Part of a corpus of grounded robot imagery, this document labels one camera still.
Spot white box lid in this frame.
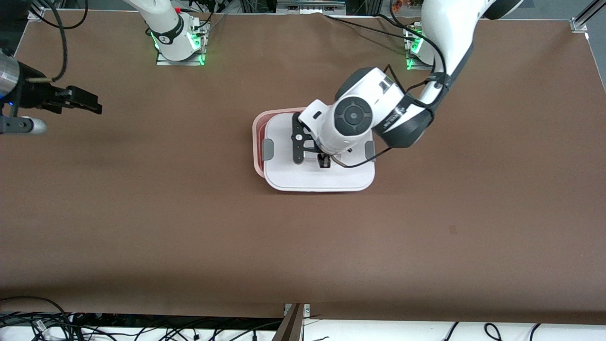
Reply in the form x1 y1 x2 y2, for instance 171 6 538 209
263 111 376 192

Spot pink plastic box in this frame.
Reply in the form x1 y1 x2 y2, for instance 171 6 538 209
252 109 308 179

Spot colourful background toy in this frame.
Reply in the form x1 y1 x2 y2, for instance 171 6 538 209
391 0 423 13

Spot brown table cover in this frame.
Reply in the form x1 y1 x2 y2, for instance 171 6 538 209
0 12 606 325

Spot brown wooden bar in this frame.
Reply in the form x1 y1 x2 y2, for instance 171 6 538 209
274 303 304 341

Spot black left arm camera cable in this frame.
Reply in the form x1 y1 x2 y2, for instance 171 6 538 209
331 64 448 169

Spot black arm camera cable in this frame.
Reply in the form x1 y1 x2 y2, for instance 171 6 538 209
331 64 448 169
26 0 89 83

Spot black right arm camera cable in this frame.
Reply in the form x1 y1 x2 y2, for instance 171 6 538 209
26 0 89 83

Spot right arm aluminium base plate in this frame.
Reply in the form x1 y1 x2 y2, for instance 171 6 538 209
156 19 209 66

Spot left arm aluminium base plate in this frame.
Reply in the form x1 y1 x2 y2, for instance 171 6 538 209
405 26 434 72

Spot black cable to arm base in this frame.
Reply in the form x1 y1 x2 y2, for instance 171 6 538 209
323 13 412 34
360 23 419 43

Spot aluminium frame rail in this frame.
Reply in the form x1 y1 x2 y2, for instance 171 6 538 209
277 0 346 14

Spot small metal bracket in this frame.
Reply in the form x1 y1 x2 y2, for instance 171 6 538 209
284 303 311 321

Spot black base connector cables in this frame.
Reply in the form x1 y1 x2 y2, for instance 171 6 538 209
180 0 228 29

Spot black looped cable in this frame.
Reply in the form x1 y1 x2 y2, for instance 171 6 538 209
0 296 71 341

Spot black cable tangle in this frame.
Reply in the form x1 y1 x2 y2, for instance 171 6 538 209
71 316 285 341

